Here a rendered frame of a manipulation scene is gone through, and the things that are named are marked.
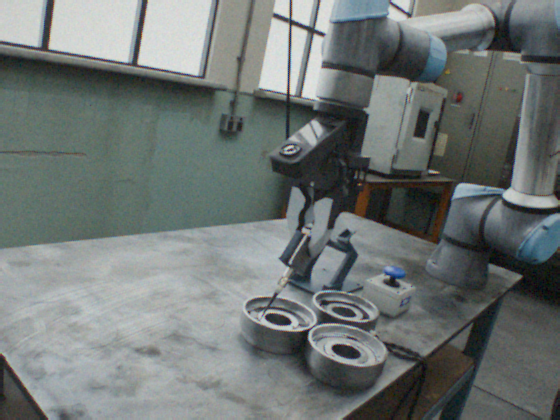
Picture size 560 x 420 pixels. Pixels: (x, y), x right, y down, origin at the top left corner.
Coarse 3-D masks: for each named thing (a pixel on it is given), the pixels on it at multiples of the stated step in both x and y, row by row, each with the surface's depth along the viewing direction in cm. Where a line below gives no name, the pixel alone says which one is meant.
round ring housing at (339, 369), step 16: (320, 336) 63; (336, 336) 64; (352, 336) 64; (368, 336) 63; (320, 352) 56; (336, 352) 62; (352, 352) 62; (384, 352) 59; (320, 368) 56; (336, 368) 55; (352, 368) 55; (368, 368) 55; (336, 384) 56; (352, 384) 56; (368, 384) 57
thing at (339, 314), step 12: (336, 300) 76; (348, 300) 77; (360, 300) 76; (324, 312) 68; (336, 312) 74; (348, 312) 74; (360, 312) 73; (372, 312) 73; (324, 324) 68; (336, 324) 67; (348, 324) 67; (360, 324) 67; (372, 324) 69
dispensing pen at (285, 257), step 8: (312, 224) 67; (296, 232) 65; (296, 240) 65; (288, 248) 65; (296, 248) 64; (280, 256) 64; (288, 256) 64; (288, 264) 64; (288, 272) 64; (296, 272) 66; (280, 280) 64; (288, 280) 65; (280, 288) 64; (272, 296) 64; (264, 312) 63
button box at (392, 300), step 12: (384, 276) 87; (372, 288) 83; (384, 288) 81; (396, 288) 82; (408, 288) 83; (372, 300) 83; (384, 300) 81; (396, 300) 80; (408, 300) 83; (384, 312) 81; (396, 312) 81
